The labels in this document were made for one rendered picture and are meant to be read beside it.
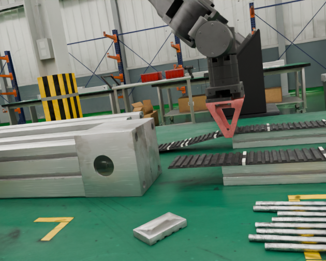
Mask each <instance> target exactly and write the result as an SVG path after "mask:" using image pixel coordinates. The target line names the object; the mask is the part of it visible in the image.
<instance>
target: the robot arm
mask: <svg viewBox="0 0 326 261"><path fill-rule="evenodd" d="M148 1H149V2H150V3H151V4H152V5H153V6H154V8H155V9H156V11H157V14H158V15H159V16H160V17H161V18H162V20H163V21H164V22H165V23H166V24H167V25H169V26H170V27H171V28H172V30H171V32H172V33H173V34H174V35H175V36H177V37H178V38H179V39H180V40H182V41H183V42H184V43H186V44H187V45H188V46H189V47H191V48H195V47H197V49H198V51H199V52H200V53H201V54H202V55H204V56H206V57H210V58H209V59H207V62H208V72H209V82H210V86H209V87H208V88H206V89H205V96H206V100H205V102H206V107H207V108H208V110H209V112H210V113H211V115H212V117H213V118H214V120H215V121H216V123H217V125H218V126H219V128H220V130H221V132H222V133H223V135H224V137H225V138H232V137H233V135H234V131H235V128H236V125H237V122H238V118H239V115H240V112H241V108H242V104H243V101H244V97H245V93H244V86H243V82H242V81H240V79H239V69H238V60H237V57H236V56H237V55H238V54H239V52H240V51H241V50H242V49H243V47H244V46H245V45H246V44H247V42H248V41H249V40H250V38H251V37H252V34H251V33H249V34H248V35H247V37H246V38H245V37H244V36H242V35H241V34H240V33H236V32H235V31H234V27H229V26H228V25H227V23H228V20H227V19H225V18H224V17H223V16H222V15H220V13H219V12H218V11H217V10H216V9H214V6H215V5H214V4H213V3H212V2H211V1H210V0H148ZM220 95H221V97H220ZM222 108H235V112H234V115H233V119H232V122H231V125H229V123H228V121H227V119H226V117H225V115H224V113H223V111H222ZM227 128H229V130H227Z"/></svg>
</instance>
